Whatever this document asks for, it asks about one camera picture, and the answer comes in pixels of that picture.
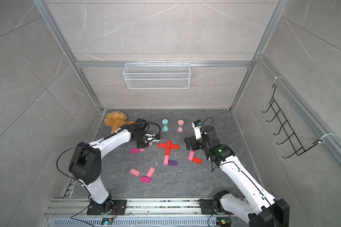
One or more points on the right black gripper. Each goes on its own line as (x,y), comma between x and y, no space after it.
(189,140)

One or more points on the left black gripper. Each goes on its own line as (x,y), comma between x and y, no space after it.
(143,145)

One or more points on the magenta block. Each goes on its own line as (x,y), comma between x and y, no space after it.
(145,179)
(134,150)

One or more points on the red block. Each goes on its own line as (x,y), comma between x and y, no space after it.
(162,145)
(174,146)
(167,152)
(197,160)

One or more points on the purple block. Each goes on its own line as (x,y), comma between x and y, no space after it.
(172,163)

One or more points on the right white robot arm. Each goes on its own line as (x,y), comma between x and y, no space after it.
(259,208)

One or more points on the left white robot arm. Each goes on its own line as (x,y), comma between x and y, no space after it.
(86,165)

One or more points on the brown teddy bear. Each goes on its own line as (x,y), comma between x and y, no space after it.
(116,119)

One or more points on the teal sand timer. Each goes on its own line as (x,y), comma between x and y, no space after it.
(165,124)

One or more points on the pink sand timer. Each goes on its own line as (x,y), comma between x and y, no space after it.
(180,126)

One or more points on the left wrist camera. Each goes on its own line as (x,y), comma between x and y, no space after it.
(152,138)

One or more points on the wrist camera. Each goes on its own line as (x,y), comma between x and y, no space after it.
(152,138)
(196,125)

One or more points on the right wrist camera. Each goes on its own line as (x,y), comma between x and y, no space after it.
(196,125)

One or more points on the white wire mesh basket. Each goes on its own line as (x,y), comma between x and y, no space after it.
(157,75)

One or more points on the black wire hook rack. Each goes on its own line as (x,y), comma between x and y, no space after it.
(286,127)

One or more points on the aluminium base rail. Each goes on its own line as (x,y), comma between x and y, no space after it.
(142,212)

